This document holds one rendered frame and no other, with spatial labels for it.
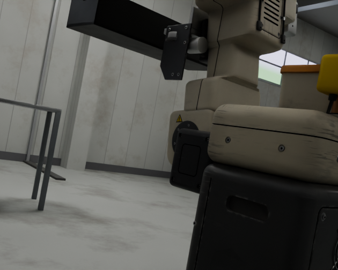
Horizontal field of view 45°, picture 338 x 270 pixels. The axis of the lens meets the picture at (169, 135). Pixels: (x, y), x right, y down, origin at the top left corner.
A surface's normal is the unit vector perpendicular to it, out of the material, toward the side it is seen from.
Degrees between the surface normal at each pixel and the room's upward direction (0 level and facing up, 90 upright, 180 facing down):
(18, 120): 90
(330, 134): 90
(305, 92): 92
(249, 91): 82
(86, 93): 90
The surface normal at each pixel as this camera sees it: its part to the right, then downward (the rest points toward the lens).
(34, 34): 0.56, 0.09
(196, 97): -0.72, -0.14
